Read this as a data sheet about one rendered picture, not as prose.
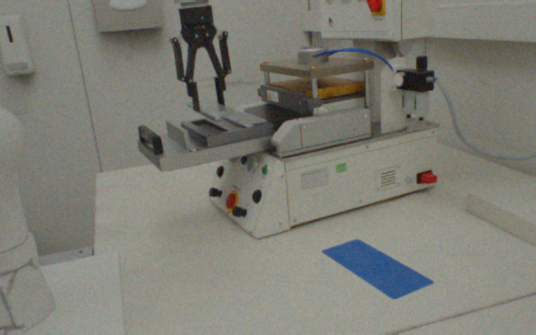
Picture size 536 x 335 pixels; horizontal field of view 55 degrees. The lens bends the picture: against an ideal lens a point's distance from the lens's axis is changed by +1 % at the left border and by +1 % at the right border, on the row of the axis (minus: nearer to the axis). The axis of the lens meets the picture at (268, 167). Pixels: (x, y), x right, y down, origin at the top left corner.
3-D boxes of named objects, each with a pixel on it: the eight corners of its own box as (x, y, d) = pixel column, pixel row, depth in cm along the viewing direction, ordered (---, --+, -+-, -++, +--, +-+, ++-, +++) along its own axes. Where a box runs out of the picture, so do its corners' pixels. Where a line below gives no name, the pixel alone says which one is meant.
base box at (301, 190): (360, 160, 167) (359, 109, 162) (446, 192, 134) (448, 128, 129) (207, 197, 145) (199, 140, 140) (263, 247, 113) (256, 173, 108)
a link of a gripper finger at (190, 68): (200, 33, 114) (194, 33, 113) (194, 84, 116) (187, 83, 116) (194, 33, 118) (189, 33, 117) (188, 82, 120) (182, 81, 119)
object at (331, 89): (321, 88, 146) (320, 55, 143) (368, 98, 127) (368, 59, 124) (268, 98, 139) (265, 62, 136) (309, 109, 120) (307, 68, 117)
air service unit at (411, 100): (399, 113, 128) (399, 53, 124) (442, 122, 116) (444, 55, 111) (382, 116, 126) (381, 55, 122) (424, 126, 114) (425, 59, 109)
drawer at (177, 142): (246, 132, 139) (243, 104, 137) (283, 149, 120) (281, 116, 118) (139, 154, 128) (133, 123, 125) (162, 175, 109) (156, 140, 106)
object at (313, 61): (335, 84, 151) (333, 39, 147) (406, 96, 124) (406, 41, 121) (261, 96, 142) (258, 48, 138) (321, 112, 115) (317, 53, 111)
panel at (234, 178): (208, 198, 144) (228, 135, 142) (252, 235, 118) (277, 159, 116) (202, 196, 143) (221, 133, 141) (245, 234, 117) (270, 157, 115)
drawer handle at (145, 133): (148, 140, 124) (145, 124, 123) (164, 153, 111) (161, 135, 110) (140, 141, 123) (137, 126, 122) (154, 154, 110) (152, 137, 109)
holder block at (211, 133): (240, 121, 137) (239, 111, 136) (274, 134, 119) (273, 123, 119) (181, 131, 130) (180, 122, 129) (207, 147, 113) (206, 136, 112)
